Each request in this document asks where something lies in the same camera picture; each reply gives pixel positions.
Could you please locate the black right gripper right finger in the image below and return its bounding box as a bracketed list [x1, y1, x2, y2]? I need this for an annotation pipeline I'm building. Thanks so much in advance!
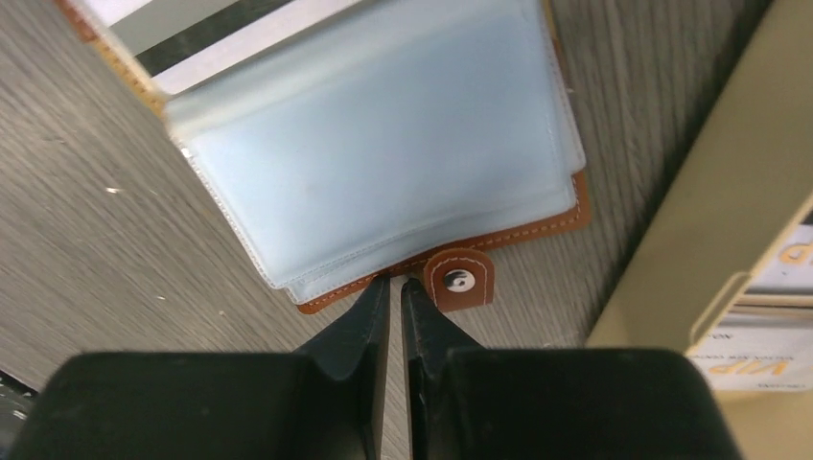
[401, 279, 741, 459]

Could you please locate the white card black stripe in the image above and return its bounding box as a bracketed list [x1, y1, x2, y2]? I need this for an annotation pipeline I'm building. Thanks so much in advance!
[60, 1, 357, 99]

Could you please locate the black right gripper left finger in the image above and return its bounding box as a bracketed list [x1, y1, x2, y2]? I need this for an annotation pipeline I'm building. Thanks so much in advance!
[9, 276, 390, 459]

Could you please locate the silver VIP card in tray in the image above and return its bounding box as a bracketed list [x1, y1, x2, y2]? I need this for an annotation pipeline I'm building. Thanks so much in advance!
[686, 308, 812, 392]

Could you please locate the beige oval tray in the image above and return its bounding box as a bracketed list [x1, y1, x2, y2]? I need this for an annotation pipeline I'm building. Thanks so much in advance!
[587, 1, 812, 459]

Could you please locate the orange leather card holder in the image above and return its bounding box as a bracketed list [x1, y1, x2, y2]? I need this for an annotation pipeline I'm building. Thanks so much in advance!
[58, 1, 591, 314]

